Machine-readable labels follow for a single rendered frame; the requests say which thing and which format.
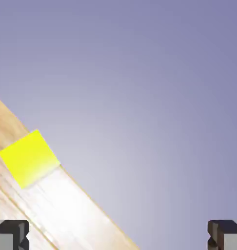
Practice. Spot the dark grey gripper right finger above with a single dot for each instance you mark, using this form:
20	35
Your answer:
225	234

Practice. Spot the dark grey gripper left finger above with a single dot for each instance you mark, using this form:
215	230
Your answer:
17	234

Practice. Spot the large yellow box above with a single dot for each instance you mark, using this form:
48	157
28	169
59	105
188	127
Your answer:
28	158

